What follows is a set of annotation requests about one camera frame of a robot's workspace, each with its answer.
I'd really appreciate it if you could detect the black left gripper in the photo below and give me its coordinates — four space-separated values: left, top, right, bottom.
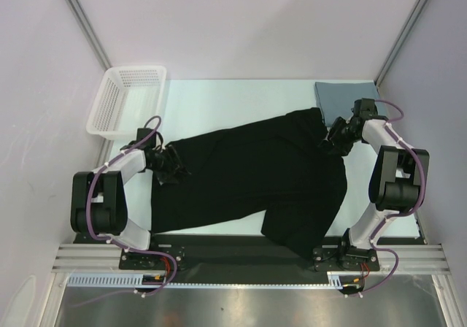
147 145 190 185

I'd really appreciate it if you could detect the black t shirt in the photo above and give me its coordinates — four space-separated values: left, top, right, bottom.
151 107 347 260

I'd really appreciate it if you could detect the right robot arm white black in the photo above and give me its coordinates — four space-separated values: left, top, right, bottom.
323 117 430 271

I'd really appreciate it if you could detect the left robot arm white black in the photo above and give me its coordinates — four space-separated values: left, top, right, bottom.
70 146 188 269

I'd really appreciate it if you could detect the folded grey-blue t shirt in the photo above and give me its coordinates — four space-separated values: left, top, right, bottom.
314 82 381 128

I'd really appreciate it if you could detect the white plastic basket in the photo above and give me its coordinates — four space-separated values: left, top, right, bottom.
86 65 167 140

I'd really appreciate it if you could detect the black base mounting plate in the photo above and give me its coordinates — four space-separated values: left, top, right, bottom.
74 231 428 285

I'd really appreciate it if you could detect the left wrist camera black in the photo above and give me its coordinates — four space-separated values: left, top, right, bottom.
120 128 163 150

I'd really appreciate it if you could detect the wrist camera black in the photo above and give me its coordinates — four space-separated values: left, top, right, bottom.
352 98 378 120
120 128 163 150

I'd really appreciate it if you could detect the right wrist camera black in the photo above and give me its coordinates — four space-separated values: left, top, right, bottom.
352 98 378 120

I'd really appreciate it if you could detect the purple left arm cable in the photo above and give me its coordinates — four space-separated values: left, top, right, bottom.
84 116 179 299

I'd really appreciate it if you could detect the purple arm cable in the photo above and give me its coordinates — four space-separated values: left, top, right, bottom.
342 99 428 299
84 116 179 299

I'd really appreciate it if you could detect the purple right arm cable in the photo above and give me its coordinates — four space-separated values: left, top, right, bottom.
342 99 428 299

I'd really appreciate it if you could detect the white slotted cable duct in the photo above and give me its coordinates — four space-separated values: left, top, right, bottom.
67 273 360 290

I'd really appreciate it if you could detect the aluminium frame rail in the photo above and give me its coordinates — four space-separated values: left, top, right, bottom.
52 244 450 275

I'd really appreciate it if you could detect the right aluminium corner post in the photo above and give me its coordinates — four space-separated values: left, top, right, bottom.
374 0 430 88

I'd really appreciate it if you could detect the aluminium corner post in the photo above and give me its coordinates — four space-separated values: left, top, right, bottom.
65 0 112 71
374 0 430 88

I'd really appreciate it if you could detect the left aluminium corner post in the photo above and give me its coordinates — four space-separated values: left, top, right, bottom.
65 0 112 71

